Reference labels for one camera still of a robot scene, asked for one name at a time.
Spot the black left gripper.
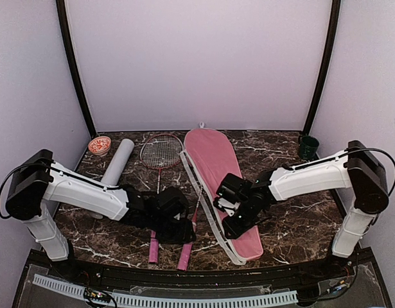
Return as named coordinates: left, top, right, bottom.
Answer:
left=149, top=214, right=197, bottom=243

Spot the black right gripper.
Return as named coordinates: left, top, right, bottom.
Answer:
left=222, top=198, right=259, bottom=239

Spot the red badminton racket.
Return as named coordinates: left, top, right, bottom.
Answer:
left=177, top=189, right=202, bottom=271
left=139, top=133, right=180, bottom=265

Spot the pink racket bag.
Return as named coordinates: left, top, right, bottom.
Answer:
left=180, top=123, right=263, bottom=266

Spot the white shuttlecock tube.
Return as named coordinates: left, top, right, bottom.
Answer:
left=100, top=139, right=134, bottom=186

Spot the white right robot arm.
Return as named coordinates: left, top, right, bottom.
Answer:
left=214, top=141, right=392, bottom=278

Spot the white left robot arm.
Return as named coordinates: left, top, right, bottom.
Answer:
left=2, top=149, right=196, bottom=280

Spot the dark green mug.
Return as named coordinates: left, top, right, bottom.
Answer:
left=298, top=135, right=320, bottom=160

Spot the red patterned bowl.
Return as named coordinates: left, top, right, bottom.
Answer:
left=88, top=136, right=112, bottom=157

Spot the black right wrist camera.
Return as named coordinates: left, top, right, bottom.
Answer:
left=215, top=173, right=252, bottom=211

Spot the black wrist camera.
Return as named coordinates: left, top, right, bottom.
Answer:
left=156, top=186, right=189, bottom=218
left=215, top=173, right=252, bottom=211

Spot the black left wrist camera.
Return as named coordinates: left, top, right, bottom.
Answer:
left=156, top=186, right=189, bottom=218

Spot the black table front rail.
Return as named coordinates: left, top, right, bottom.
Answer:
left=69, top=261, right=355, bottom=290

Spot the white cable duct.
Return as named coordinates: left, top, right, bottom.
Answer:
left=32, top=274, right=298, bottom=307

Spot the black frame post right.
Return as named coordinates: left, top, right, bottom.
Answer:
left=302, top=0, right=342, bottom=135

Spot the black frame post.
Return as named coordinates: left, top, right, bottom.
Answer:
left=55, top=0, right=97, bottom=137
left=302, top=0, right=342, bottom=135

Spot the black frame post left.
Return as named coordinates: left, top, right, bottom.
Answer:
left=55, top=0, right=97, bottom=137

